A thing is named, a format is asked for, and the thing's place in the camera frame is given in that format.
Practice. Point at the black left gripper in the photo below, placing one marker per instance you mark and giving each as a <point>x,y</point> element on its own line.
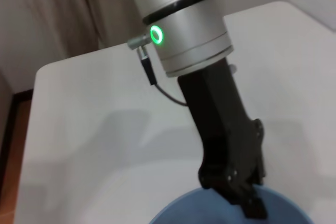
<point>223,134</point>

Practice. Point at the blue bowl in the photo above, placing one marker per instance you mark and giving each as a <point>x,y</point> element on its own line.
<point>204,208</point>

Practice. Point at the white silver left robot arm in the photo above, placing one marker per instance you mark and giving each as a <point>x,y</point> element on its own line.
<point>183,24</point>

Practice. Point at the beige curtain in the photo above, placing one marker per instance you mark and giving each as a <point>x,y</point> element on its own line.
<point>47,11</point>

